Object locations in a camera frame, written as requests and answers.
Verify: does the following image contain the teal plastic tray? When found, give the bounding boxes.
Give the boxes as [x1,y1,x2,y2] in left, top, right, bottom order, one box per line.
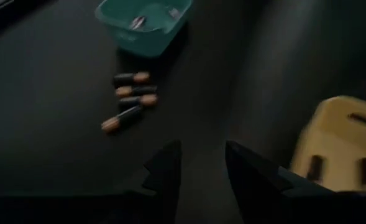
[94,0,193,58]

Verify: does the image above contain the black table mat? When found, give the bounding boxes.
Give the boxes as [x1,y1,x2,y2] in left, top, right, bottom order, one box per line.
[0,0,366,224]

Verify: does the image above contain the yellow plastic tray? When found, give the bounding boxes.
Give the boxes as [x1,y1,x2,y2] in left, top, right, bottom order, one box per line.
[290,95,366,192]

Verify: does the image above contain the black copper-top battery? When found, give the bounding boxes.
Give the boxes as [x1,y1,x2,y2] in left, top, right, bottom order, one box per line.
[115,86,158,98]
[101,105,142,134]
[119,95,158,110]
[112,72,152,86]

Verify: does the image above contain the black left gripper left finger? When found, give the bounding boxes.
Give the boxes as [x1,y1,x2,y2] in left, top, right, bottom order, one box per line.
[142,140,183,224]

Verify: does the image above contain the silver battery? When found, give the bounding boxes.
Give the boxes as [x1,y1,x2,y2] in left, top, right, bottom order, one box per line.
[129,16,147,30]

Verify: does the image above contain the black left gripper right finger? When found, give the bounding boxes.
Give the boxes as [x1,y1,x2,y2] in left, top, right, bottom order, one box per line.
[225,140,295,224]

